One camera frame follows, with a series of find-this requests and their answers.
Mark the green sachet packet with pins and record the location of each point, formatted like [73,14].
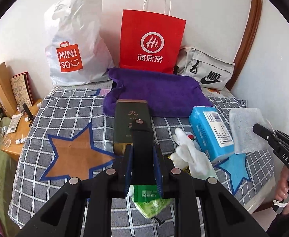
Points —
[145,193]

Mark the white Miniso plastic bag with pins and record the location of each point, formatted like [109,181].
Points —
[75,52]

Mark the brown star marker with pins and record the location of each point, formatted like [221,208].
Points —
[76,157]

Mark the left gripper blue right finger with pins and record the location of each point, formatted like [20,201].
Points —
[157,166]

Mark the red Haidilao paper bag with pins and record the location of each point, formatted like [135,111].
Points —
[150,41]

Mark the purple towel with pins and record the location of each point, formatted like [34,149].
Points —
[167,95]

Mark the white tube on nightstand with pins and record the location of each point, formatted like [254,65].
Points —
[13,123]

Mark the green tissue pack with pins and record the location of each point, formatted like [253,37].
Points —
[152,208]

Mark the blue star marker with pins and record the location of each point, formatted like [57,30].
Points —
[235,167]

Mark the person right hand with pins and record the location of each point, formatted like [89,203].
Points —
[282,188]

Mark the white glove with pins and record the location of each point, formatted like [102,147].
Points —
[188,156]

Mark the wooden nightstand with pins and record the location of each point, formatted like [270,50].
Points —
[14,150]

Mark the brown book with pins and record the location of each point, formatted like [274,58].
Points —
[21,89]

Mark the grey Nike waist bag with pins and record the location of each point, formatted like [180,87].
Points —
[211,72]

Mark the wooden headboard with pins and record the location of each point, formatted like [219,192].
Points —
[7,98]

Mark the clear glass cup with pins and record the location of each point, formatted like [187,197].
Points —
[4,139]

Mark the blue tissue pack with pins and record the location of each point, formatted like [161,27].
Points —
[212,134]

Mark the small fruit sticker packet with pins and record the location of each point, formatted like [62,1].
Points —
[190,135]

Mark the grey checkered blanket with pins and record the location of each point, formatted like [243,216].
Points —
[65,113]

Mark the dark green tea tin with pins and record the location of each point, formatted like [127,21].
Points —
[126,112]

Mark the translucent white pouch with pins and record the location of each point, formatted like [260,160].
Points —
[241,122]

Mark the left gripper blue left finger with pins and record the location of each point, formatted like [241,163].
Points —
[128,166]

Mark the brown wooden door frame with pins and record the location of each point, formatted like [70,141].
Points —
[246,41]

